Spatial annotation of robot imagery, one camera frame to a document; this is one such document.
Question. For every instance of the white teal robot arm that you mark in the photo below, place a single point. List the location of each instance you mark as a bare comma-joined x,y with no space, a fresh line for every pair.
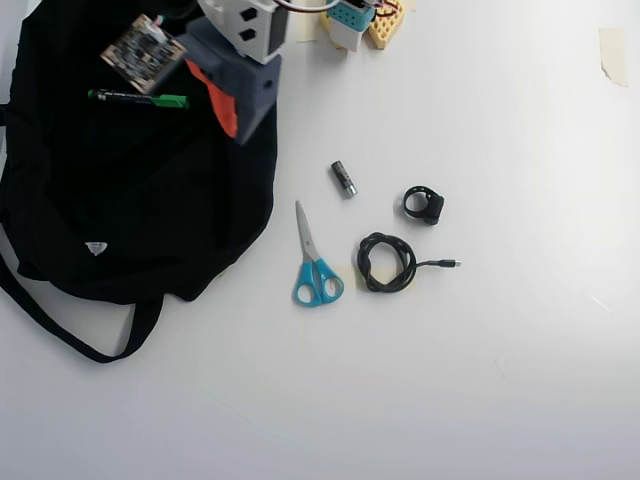
240,22

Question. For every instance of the black fabric bag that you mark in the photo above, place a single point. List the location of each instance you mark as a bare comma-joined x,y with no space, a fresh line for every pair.
125,190

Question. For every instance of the black AA battery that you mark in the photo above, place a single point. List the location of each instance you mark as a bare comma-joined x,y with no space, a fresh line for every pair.
343,178

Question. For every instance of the yellow perforated robot base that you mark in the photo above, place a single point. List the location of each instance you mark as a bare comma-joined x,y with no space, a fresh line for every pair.
387,27

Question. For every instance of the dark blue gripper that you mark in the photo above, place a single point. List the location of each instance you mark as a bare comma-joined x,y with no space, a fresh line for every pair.
252,102

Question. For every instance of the green black marker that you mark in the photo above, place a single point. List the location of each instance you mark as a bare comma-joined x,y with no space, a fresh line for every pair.
135,97

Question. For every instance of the camera circuit board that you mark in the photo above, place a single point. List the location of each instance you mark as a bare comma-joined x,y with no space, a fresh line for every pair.
142,52

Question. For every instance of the beige masking tape strip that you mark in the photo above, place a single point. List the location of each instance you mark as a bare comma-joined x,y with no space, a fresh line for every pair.
613,52
306,32

